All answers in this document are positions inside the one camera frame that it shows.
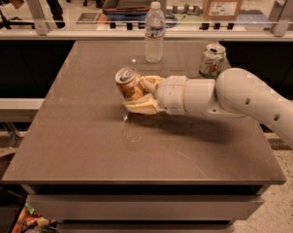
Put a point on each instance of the clear plastic water bottle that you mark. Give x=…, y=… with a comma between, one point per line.
x=155, y=32

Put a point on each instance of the orange soda can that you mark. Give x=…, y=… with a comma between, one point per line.
x=128, y=80

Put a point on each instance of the grey metal post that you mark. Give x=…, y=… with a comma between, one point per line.
x=39, y=18
x=281, y=16

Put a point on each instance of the grey metal post right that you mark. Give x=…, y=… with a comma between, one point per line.
x=281, y=16

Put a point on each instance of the black office chair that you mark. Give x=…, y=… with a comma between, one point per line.
x=2, y=7

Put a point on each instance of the grey table drawer base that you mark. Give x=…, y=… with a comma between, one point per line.
x=136, y=213

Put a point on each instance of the colourful snack bag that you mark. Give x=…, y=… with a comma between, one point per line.
x=30, y=221

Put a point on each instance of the grey open bin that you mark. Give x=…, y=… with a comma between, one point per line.
x=130, y=0

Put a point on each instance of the green white soda can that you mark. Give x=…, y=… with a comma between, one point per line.
x=212, y=61

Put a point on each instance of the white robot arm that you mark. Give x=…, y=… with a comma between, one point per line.
x=235, y=93

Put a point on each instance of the grey metal post left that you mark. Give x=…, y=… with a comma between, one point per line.
x=39, y=18

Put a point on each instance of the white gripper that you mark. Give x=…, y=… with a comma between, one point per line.
x=171, y=92

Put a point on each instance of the person legs in black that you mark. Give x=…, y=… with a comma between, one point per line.
x=57, y=13

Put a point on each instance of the cardboard box with label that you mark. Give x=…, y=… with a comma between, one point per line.
x=221, y=9

